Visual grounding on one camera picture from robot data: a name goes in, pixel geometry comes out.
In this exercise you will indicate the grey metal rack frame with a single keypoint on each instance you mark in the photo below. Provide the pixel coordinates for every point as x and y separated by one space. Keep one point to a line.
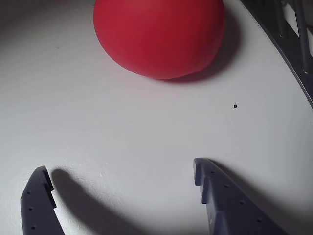
291 36

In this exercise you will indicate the red ball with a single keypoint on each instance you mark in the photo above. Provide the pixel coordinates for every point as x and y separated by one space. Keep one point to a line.
159 36

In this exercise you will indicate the grey blue gripper finger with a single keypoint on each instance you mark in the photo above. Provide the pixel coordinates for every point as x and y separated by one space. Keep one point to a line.
232 210
36 210

